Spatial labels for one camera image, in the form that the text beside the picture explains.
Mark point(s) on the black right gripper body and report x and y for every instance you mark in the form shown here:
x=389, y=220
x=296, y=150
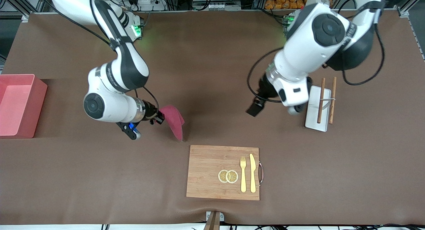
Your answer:
x=150, y=111

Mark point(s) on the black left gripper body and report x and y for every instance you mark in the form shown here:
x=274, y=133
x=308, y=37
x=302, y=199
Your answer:
x=264, y=89

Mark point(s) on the red cloth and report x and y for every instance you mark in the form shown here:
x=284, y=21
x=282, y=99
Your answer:
x=174, y=120

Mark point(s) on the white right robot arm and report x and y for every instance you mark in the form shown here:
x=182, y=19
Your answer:
x=123, y=70

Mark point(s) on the brown wooden rod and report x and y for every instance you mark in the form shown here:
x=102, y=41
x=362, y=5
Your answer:
x=332, y=100
x=320, y=100

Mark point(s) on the white rack base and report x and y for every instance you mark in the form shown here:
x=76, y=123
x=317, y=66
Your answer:
x=313, y=120

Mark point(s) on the white elastic band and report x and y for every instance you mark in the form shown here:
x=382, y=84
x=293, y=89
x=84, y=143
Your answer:
x=328, y=99

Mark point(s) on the yellow plastic knife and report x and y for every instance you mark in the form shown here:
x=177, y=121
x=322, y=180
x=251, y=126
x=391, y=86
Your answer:
x=252, y=173

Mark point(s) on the yellow plastic fork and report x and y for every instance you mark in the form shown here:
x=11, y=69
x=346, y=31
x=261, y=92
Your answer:
x=243, y=177

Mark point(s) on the wooden cutting board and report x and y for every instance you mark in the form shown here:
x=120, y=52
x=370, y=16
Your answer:
x=206, y=173

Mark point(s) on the lemon slice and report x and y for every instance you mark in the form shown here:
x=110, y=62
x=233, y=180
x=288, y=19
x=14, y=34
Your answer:
x=221, y=176
x=232, y=176

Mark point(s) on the white power strip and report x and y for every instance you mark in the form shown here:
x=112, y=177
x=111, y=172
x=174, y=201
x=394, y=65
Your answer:
x=146, y=1

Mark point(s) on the pink plastic bin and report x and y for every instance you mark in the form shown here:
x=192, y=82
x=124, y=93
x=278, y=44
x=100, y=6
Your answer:
x=16, y=107

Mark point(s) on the grey table clamp bracket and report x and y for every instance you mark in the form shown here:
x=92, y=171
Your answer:
x=214, y=218

